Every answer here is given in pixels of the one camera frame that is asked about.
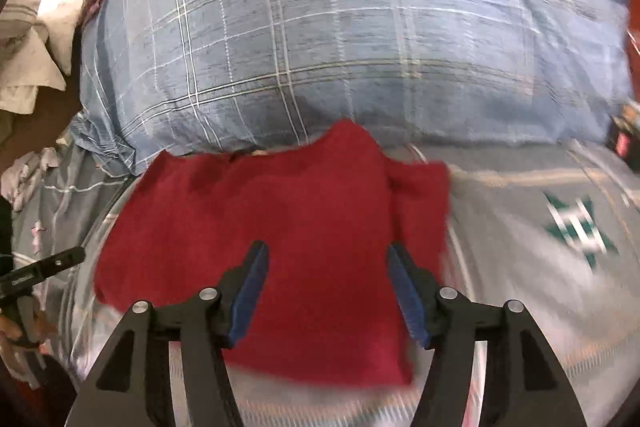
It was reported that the white crumpled cloth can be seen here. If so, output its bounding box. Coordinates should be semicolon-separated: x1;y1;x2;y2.
0;0;83;114

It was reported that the blue plaid pillow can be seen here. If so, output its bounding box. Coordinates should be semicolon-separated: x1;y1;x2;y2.
70;0;636;175

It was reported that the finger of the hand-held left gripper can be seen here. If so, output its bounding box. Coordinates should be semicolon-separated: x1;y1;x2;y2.
0;247;86;299

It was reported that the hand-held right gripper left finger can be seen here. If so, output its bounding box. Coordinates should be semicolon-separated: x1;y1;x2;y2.
65;240;271;427

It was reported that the grey plaid bedsheet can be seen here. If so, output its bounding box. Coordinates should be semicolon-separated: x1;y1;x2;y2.
10;134;640;427

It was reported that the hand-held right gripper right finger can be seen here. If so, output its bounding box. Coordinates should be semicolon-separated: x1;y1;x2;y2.
388;242;582;427

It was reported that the person's left hand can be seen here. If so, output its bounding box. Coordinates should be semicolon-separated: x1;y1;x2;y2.
0;302;43;350

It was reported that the red t-shirt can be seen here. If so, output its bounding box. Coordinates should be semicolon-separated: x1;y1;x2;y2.
94;119;452;389

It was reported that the floral patterned cloth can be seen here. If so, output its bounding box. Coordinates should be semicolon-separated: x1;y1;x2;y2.
0;147;66;212

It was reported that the small red and black object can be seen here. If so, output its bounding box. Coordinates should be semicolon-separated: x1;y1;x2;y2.
607;101;640;160

